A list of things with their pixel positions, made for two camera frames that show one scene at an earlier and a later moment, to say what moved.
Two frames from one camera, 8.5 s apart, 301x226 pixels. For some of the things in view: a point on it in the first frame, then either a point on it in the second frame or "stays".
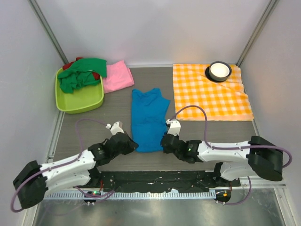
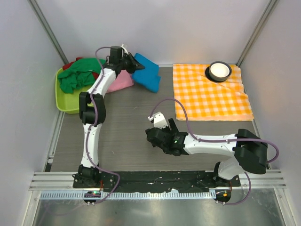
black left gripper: [131, 145] -> [135, 65]
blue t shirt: [149, 111] -> [148, 77]
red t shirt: [96, 75] stays
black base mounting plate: [153, 181] stays
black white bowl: [218, 71] stays
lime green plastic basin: [87, 97] stays
